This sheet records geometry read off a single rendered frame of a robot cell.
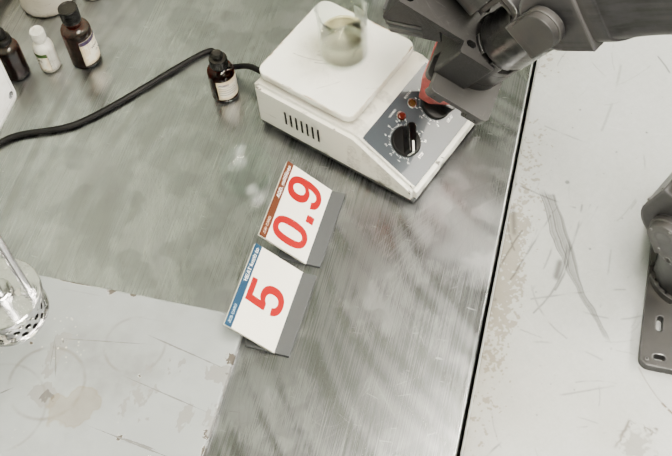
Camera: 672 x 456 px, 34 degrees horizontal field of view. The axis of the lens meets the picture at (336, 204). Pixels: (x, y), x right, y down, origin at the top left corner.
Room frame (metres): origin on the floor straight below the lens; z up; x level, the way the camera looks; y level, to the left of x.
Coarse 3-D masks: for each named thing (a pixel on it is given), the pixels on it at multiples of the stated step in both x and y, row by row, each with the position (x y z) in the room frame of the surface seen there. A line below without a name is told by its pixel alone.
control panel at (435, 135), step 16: (416, 80) 0.71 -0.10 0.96; (400, 96) 0.69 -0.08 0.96; (416, 96) 0.70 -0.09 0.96; (384, 112) 0.68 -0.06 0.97; (416, 112) 0.68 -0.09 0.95; (384, 128) 0.66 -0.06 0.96; (416, 128) 0.66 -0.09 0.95; (432, 128) 0.67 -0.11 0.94; (448, 128) 0.67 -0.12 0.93; (384, 144) 0.64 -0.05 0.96; (432, 144) 0.65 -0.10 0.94; (448, 144) 0.65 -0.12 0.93; (400, 160) 0.63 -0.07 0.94; (416, 160) 0.63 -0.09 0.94; (432, 160) 0.63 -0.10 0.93; (416, 176) 0.62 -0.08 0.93
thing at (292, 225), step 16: (304, 176) 0.63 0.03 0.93; (288, 192) 0.61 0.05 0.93; (304, 192) 0.62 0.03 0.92; (320, 192) 0.62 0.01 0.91; (288, 208) 0.60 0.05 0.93; (304, 208) 0.60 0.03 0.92; (272, 224) 0.58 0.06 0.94; (288, 224) 0.58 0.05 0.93; (304, 224) 0.58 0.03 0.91; (288, 240) 0.56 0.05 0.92; (304, 240) 0.57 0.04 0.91
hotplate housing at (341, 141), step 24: (408, 72) 0.72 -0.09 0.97; (264, 96) 0.72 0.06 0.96; (288, 96) 0.71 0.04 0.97; (384, 96) 0.69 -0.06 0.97; (264, 120) 0.72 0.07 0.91; (288, 120) 0.70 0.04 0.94; (312, 120) 0.68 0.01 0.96; (336, 120) 0.67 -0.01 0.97; (360, 120) 0.67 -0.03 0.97; (312, 144) 0.68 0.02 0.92; (336, 144) 0.66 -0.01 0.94; (360, 144) 0.64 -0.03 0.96; (456, 144) 0.66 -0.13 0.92; (360, 168) 0.64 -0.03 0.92; (384, 168) 0.62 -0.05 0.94; (432, 168) 0.63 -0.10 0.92; (408, 192) 0.60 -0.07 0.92
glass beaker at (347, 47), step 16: (320, 0) 0.75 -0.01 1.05; (336, 0) 0.76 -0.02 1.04; (352, 0) 0.76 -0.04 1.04; (320, 16) 0.75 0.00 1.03; (320, 32) 0.73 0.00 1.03; (336, 32) 0.71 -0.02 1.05; (352, 32) 0.72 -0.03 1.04; (320, 48) 0.73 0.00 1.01; (336, 48) 0.72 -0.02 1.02; (352, 48) 0.72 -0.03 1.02; (368, 48) 0.73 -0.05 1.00; (336, 64) 0.72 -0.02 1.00; (352, 64) 0.72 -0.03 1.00
